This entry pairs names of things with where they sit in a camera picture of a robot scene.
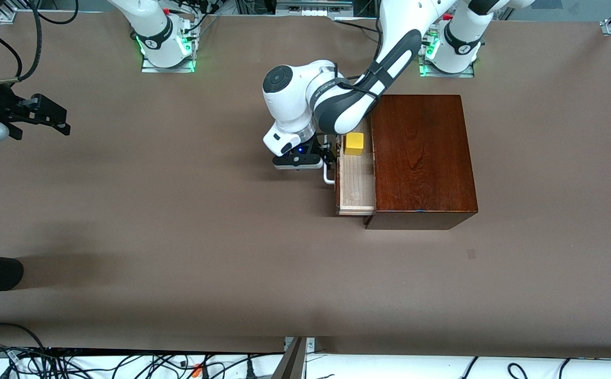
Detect wooden drawer with white handle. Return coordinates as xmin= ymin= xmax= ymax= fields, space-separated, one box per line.
xmin=323 ymin=132 xmax=377 ymax=216

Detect dark brown wooden cabinet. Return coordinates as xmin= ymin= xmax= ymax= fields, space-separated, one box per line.
xmin=364 ymin=95 xmax=479 ymax=231

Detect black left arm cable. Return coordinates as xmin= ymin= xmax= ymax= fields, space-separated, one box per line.
xmin=337 ymin=61 xmax=385 ymax=103

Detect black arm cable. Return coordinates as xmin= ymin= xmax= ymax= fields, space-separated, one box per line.
xmin=0 ymin=0 xmax=43 ymax=85
xmin=337 ymin=61 xmax=385 ymax=103

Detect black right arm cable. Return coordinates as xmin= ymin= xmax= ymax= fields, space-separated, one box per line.
xmin=0 ymin=0 xmax=43 ymax=85

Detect black cable on table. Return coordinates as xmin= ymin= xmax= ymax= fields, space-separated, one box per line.
xmin=334 ymin=17 xmax=382 ymax=33

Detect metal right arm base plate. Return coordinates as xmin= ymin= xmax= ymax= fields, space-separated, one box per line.
xmin=141 ymin=15 xmax=198 ymax=73

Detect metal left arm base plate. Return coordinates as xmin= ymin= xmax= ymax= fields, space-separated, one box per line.
xmin=419 ymin=29 xmax=476 ymax=78

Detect black looped cable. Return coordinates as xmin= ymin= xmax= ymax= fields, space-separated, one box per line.
xmin=0 ymin=322 xmax=48 ymax=352

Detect aluminium frame bracket with bar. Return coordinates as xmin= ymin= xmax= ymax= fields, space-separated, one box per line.
xmin=271 ymin=337 xmax=317 ymax=379

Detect tangled black cables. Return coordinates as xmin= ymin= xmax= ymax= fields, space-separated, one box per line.
xmin=0 ymin=342 xmax=285 ymax=379

